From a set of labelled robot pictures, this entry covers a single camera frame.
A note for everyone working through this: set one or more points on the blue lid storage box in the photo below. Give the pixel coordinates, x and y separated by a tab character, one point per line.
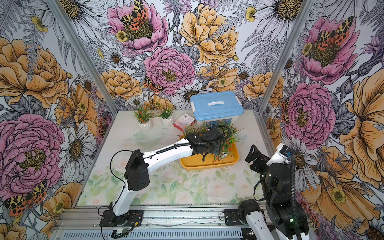
214	107

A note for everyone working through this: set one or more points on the aluminium front rail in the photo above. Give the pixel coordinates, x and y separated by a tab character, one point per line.
154	216

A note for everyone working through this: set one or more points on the orange bud potted plant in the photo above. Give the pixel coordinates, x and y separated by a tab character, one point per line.
228	128

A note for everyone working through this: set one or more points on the floral table mat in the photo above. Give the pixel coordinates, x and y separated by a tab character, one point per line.
173	185

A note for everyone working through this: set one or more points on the green potted plant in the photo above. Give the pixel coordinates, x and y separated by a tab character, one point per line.
188	130
166	115

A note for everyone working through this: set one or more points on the red white small carton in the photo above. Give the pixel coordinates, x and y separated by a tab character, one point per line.
184	121

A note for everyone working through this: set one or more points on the green potted plant back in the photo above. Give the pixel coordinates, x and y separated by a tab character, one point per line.
166	115

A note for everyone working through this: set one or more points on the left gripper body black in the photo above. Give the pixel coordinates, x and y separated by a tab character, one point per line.
213	148

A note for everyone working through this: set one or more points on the white vented cable duct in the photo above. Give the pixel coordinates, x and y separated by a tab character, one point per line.
153	234

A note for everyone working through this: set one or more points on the yellow plastic tray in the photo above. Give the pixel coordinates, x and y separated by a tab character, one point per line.
211	161

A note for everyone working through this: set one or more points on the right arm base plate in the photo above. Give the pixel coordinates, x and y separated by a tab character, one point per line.
232	218

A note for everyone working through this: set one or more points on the pink flower potted plant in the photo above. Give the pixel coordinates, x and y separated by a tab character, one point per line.
205	126

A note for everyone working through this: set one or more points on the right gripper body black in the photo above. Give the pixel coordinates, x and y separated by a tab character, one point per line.
260	165

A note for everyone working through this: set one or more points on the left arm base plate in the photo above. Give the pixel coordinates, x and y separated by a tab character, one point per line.
132	218

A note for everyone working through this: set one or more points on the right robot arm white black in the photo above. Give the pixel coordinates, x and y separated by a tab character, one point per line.
278	182

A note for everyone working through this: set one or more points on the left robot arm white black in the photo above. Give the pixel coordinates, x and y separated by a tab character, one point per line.
140	165

